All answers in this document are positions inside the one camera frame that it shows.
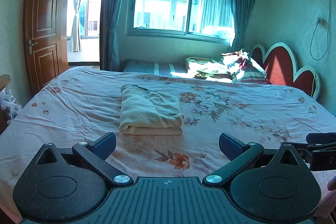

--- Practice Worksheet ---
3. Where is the red heart-shaped headboard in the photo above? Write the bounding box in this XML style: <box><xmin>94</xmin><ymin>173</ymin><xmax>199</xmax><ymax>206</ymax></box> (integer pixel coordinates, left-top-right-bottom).
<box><xmin>250</xmin><ymin>42</ymin><xmax>321</xmax><ymax>100</ymax></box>

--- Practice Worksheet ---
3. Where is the pink floral bed quilt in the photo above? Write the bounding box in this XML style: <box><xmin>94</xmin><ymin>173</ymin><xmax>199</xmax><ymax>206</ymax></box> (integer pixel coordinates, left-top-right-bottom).
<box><xmin>1</xmin><ymin>67</ymin><xmax>335</xmax><ymax>222</ymax></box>

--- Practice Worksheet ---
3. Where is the crumpled colourful blanket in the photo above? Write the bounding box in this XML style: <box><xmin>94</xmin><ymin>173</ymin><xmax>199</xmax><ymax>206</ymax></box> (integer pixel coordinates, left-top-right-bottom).
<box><xmin>183</xmin><ymin>50</ymin><xmax>252</xmax><ymax>83</ymax></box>

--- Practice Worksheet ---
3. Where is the striped mattress sheet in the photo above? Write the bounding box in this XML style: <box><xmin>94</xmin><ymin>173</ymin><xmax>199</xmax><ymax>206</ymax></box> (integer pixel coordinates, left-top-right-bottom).
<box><xmin>123</xmin><ymin>60</ymin><xmax>187</xmax><ymax>77</ymax></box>

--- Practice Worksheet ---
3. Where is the cream knitted striped sweater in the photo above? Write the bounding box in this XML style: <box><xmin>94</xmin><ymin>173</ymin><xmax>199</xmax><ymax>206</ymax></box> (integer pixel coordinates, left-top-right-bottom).
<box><xmin>119</xmin><ymin>84</ymin><xmax>184</xmax><ymax>136</ymax></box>

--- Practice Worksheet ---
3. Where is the clutter beside bed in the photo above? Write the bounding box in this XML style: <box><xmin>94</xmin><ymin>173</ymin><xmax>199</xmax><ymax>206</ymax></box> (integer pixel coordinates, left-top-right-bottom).
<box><xmin>0</xmin><ymin>75</ymin><xmax>22</xmax><ymax>134</ymax></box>

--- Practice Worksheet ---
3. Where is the brown wooden door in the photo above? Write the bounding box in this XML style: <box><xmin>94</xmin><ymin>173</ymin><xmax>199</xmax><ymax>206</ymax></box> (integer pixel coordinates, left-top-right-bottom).
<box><xmin>23</xmin><ymin>0</ymin><xmax>68</xmax><ymax>95</ymax></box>

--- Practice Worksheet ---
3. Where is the white balcony curtain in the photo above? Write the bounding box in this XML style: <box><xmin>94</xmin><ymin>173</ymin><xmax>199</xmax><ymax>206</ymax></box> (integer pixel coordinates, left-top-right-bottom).
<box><xmin>71</xmin><ymin>0</ymin><xmax>81</xmax><ymax>52</ymax></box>

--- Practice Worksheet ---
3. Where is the air conditioner power cable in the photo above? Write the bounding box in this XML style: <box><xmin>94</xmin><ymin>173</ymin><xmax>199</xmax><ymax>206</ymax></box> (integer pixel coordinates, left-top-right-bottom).
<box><xmin>308</xmin><ymin>0</ymin><xmax>332</xmax><ymax>98</ymax></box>

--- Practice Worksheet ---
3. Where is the teal left curtain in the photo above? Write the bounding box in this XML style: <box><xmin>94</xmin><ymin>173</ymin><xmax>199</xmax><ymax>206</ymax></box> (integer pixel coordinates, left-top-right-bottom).
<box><xmin>100</xmin><ymin>0</ymin><xmax>122</xmax><ymax>71</ymax></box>

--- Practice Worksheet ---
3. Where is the wall power socket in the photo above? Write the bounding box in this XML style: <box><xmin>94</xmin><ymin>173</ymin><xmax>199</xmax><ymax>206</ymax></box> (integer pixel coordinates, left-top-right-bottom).
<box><xmin>316</xmin><ymin>16</ymin><xmax>328</xmax><ymax>28</ymax></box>

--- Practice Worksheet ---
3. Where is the striped pillow with pillowcase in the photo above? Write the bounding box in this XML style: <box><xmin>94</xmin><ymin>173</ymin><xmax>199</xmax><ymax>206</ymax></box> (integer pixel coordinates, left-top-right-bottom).
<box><xmin>232</xmin><ymin>57</ymin><xmax>268</xmax><ymax>85</ymax></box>

